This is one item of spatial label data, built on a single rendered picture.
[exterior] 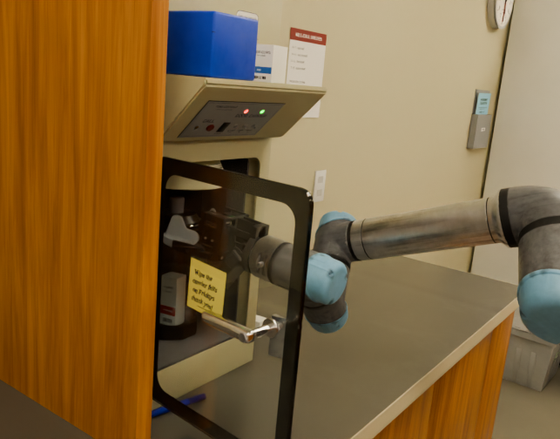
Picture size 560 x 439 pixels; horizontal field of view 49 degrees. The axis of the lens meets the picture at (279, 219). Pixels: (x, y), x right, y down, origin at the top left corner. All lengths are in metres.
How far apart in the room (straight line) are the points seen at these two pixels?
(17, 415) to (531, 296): 0.82
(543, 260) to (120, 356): 0.62
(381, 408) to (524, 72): 2.93
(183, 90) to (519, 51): 3.15
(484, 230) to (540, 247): 0.12
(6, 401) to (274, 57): 0.74
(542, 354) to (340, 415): 2.53
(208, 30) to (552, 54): 3.11
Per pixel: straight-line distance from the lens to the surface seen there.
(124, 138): 0.86
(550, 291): 0.88
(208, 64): 0.88
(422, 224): 1.04
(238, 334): 0.78
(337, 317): 1.07
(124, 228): 0.88
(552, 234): 0.93
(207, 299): 0.89
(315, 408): 1.16
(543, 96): 3.84
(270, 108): 1.03
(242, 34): 0.93
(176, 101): 0.90
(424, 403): 1.50
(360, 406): 1.19
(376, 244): 1.07
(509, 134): 3.88
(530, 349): 3.61
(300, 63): 2.01
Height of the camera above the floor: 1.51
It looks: 13 degrees down
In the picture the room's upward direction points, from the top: 5 degrees clockwise
